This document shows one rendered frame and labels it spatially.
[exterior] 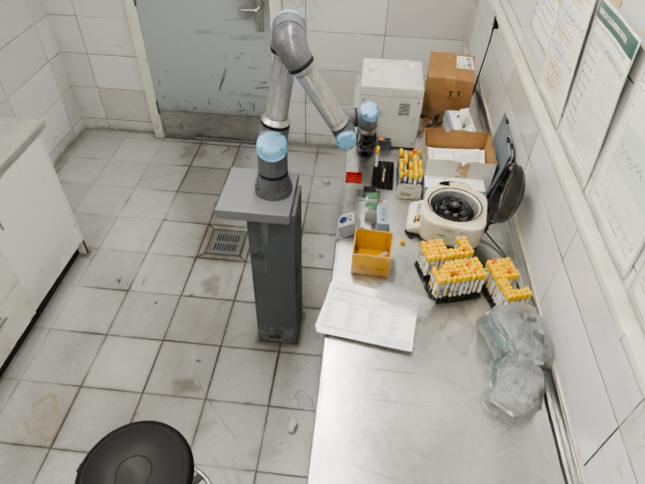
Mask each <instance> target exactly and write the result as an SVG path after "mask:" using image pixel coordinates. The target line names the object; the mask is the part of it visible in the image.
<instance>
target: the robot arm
mask: <svg viewBox="0 0 645 484"><path fill-rule="evenodd" d="M306 29H307V26H306V22H305V20H304V18H303V16H302V15H301V14H300V13H299V12H297V11H294V10H284V11H282V12H279V13H278V14H277V15H276V17H275V19H274V21H273V33H272V41H271V49H270V50H271V52H272V54H273V55H274V59H273V66H272V73H271V80H270V87H269V94H268V102H267V108H266V112H265V113H264V114H262V116H261V122H260V126H259V137H258V139H257V141H256V152H257V165H258V176H257V179H256V182H255V186H254V188H255V193H256V195H257V196H258V197H259V198H261V199H263V200H266V201H272V202H274V201H281V200H284V199H286V198H288V197H289V196H290V195H291V194H292V191H293V185H292V182H291V179H290V177H289V175H288V134H289V129H290V124H291V121H290V119H289V117H288V111H289V106H290V100H291V95H292V89H293V83H294V78H295V76H296V78H297V79H298V81H299V83H300V84H301V86H302V87H303V89H304V91H305V92H306V94H307V95H308V97H309V98H310V100H311V101H312V103H313V104H314V106H315V107H316V109H317V111H318V112H319V114H320V115H321V117H322V119H323V120H324V122H325V123H326V125H327V126H328V128H329V129H330V130H331V131H332V133H333V135H334V136H335V138H336V143H337V145H338V147H339V148H340V149H342V150H350V149H352V148H353V147H354V146H355V145H356V140H357V141H358V143H357V152H358V147H359V150H360V154H361V152H362V150H363V151H367V152H369V154H370V152H371V150H372V152H373V148H374V142H376V137H377V134H376V132H375V131H376V127H378V125H377V121H378V117H379V108H378V106H377V105H376V104H375V103H374V102H370V101H368V102H365V103H363V104H362V105H361V107H358V108H347V109H341V107H340V106H339V104H338V102H337V101H336V99H335V97H334V96H333V94H332V92H331V91H330V89H329V88H328V86H327V84H326V83H325V81H324V79H323V77H322V75H321V74H320V72H319V71H318V69H317V67H316V66H315V64H314V57H313V56H312V54H311V52H310V50H309V47H308V44H307V38H306ZM354 127H358V130H359V131H358V133H355V128H354Z"/></svg>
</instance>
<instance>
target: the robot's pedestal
mask: <svg viewBox="0 0 645 484"><path fill-rule="evenodd" d="M247 228H248V237H249V246H250V255H251V272H252V282H253V291H254V300H255V309H256V319H257V327H258V337H259V341H261V342H271V343H280V344H291V345H297V344H298V340H299V329H300V323H301V317H302V266H301V185H298V189H297V193H296V198H295V201H294V206H293V210H292V215H291V219H290V224H289V225H283V224H273V223H261V222H250V221H247Z"/></svg>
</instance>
